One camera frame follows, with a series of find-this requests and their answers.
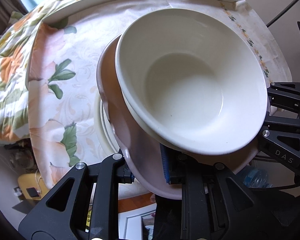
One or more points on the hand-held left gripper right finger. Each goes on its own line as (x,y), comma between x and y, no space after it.
(165,166)

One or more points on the cream plate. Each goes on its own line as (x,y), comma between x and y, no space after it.
(97,125)

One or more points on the brown curtain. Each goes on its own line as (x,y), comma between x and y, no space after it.
(5,12)

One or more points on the orange floral blanket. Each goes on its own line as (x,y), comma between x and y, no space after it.
(10,62)

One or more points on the clear plastic water bottle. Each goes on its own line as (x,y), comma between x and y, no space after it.
(257,177)

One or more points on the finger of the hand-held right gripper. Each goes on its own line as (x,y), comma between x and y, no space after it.
(285,122)
(287,93)

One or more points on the yellow stool with phone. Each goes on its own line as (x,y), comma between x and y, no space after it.
(23,182)

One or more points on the white ribbed bowl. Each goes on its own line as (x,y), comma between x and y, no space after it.
(190,80)

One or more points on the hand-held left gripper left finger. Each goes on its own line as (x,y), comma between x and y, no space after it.
(128,176)

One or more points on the cream patterned tablecloth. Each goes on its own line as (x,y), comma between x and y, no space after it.
(77,42)

